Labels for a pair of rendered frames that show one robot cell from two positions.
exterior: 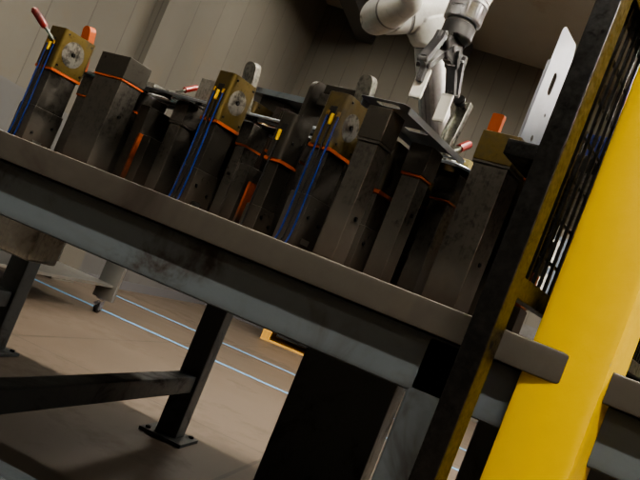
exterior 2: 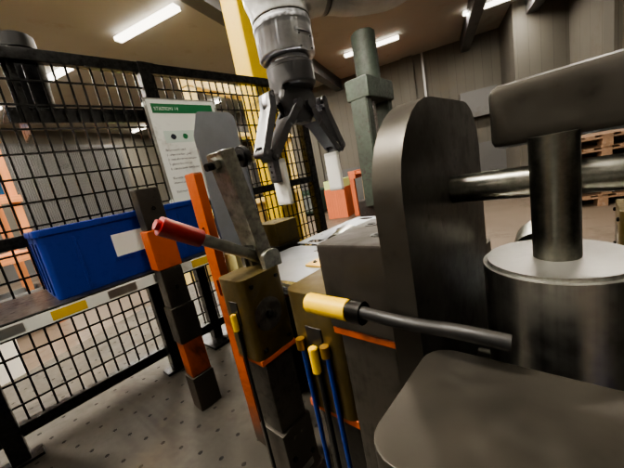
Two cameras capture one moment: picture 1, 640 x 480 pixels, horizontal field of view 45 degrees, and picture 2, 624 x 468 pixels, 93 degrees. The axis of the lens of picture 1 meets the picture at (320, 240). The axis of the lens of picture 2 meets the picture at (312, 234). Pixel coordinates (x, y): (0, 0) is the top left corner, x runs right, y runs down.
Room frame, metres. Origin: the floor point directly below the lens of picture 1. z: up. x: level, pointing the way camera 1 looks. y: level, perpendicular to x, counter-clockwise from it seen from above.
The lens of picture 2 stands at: (2.24, -0.04, 1.16)
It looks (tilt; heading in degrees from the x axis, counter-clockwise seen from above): 11 degrees down; 189
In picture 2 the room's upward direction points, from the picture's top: 11 degrees counter-clockwise
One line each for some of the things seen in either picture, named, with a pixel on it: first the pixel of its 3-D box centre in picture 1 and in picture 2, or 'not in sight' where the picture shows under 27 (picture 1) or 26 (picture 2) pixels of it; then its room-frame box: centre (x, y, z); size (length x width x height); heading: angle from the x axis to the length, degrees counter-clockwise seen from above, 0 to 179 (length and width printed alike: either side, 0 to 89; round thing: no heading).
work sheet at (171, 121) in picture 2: not in sight; (193, 151); (1.33, -0.51, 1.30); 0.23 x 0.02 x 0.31; 146
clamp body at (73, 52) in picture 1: (45, 92); not in sight; (2.16, 0.87, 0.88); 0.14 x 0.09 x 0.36; 146
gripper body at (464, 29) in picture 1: (453, 42); (294, 94); (1.73, -0.11, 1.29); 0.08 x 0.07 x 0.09; 146
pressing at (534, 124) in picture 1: (541, 111); (230, 187); (1.57, -0.32, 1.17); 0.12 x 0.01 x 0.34; 146
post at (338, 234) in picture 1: (356, 188); not in sight; (1.33, -0.03, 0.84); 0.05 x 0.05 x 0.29; 56
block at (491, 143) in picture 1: (474, 227); (289, 282); (1.46, -0.27, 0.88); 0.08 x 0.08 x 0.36; 56
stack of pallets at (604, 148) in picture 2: not in sight; (585, 167); (-2.77, 3.37, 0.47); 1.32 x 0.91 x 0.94; 165
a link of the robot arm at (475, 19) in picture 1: (465, 13); (285, 45); (1.73, -0.11, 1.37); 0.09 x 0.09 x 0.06
